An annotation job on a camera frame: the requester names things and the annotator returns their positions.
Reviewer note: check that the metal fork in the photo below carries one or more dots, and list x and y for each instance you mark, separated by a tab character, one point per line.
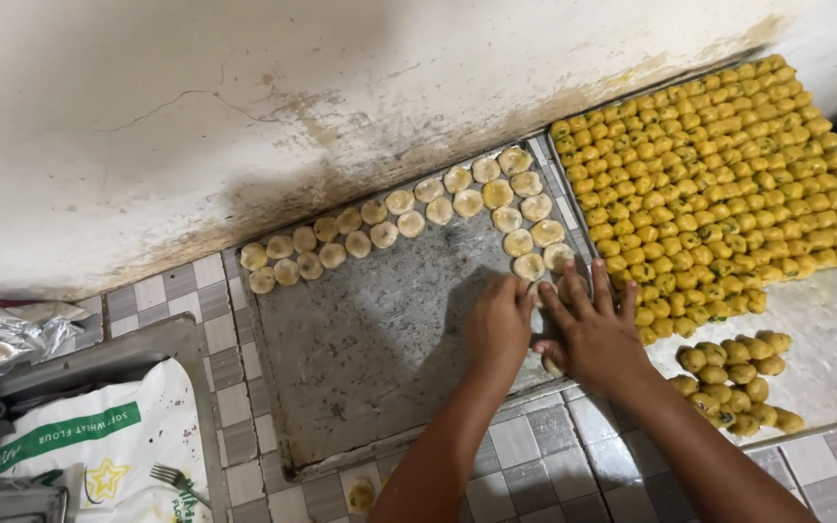
175	479

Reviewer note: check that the small dough piece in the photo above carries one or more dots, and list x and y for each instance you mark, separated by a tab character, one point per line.
551	366

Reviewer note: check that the crumpled silver foil bag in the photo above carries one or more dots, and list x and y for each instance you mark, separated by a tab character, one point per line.
11	338

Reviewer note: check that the loose heap of dough balls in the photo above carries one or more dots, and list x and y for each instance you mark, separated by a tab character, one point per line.
738	381

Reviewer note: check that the yellowish dough lump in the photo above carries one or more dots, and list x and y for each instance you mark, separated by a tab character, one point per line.
361	495

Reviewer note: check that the person's left fingers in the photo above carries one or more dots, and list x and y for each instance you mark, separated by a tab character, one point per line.
524	299

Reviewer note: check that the rows of flattened dough discs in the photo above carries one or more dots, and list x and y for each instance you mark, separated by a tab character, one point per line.
389	218

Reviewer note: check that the white flour bag green label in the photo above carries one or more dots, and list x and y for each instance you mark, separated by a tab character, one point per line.
99	443

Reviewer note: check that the rows of yellow dough balls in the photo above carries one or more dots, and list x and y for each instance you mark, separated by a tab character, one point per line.
716	181

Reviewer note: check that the large floured metal tray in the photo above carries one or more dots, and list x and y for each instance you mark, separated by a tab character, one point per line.
825	341

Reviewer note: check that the person's right hand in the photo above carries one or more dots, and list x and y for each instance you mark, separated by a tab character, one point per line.
600	345

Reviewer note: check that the grey metal bin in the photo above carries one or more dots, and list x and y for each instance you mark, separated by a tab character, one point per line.
171	349

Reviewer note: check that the grey metal baking tray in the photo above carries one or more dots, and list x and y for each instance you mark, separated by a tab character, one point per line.
375	349

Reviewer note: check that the person's left hand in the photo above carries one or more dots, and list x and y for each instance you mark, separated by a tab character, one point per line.
495	327

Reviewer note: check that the dough disc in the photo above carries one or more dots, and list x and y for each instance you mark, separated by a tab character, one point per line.
537	290

